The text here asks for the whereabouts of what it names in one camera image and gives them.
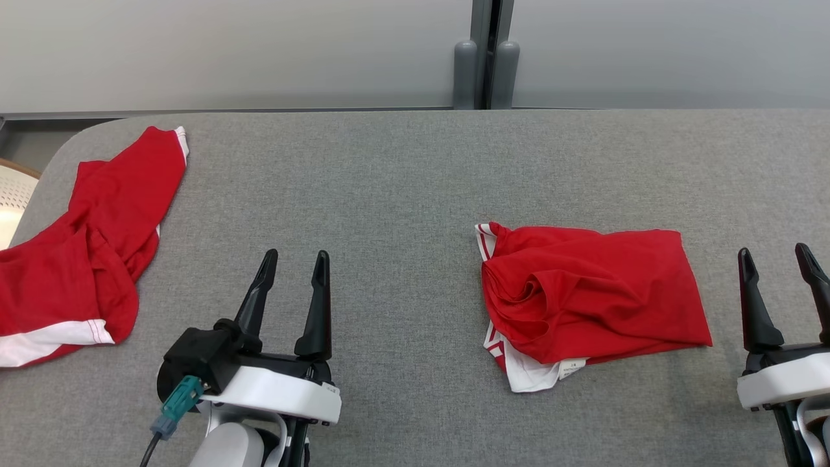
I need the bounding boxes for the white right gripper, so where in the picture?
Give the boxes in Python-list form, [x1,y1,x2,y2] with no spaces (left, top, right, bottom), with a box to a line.
[737,243,830,411]

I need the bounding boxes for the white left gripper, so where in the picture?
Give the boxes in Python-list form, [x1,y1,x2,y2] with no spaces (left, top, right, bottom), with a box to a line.
[198,249,342,426]

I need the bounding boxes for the red white basketball jersey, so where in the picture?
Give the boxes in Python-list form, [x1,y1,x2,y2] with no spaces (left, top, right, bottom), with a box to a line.
[475,222,713,394]

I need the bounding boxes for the red white-trimmed shorts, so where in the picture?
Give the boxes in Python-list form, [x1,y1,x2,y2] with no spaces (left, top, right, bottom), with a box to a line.
[0,126,190,368]

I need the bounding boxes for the grey cylindrical bumper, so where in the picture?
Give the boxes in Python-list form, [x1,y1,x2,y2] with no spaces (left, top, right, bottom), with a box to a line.
[453,40,479,110]
[491,40,521,110]

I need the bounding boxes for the cream perforated laundry basket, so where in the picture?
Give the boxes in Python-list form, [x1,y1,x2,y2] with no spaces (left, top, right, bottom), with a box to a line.
[0,158,42,250]

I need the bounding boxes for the teal cable connector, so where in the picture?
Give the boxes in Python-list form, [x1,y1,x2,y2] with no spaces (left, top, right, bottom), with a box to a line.
[150,375,206,442]

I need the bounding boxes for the thin black cable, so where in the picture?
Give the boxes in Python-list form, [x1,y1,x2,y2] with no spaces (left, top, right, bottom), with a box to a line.
[139,433,164,467]

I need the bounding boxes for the grey wall base rail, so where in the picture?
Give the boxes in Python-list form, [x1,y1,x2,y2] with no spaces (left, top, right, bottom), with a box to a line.
[512,103,830,112]
[0,107,455,121]

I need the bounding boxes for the grey partition post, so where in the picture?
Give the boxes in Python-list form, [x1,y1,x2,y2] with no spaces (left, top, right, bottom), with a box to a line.
[471,0,515,110]

